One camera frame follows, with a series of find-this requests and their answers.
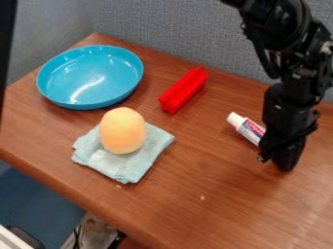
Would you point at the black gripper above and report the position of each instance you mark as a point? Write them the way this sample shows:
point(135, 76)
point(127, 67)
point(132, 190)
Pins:
point(290, 122)

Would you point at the white toothpaste tube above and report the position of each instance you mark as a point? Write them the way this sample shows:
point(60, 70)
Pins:
point(246, 127)

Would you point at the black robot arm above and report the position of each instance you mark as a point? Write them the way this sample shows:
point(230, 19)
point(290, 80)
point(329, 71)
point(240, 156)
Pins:
point(294, 48)

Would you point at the blue plastic plate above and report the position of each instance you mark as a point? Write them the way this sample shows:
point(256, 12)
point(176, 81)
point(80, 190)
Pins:
point(89, 77)

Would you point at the red plastic block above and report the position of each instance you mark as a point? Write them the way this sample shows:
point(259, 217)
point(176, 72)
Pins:
point(183, 90)

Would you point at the orange egg-shaped sponge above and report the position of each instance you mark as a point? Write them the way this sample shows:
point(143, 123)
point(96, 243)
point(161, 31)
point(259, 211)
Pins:
point(121, 131)

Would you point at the light blue folded cloth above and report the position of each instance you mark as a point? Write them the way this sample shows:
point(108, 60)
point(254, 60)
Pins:
point(124, 168)

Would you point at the objects under table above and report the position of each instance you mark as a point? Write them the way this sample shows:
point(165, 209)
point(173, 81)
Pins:
point(92, 234)

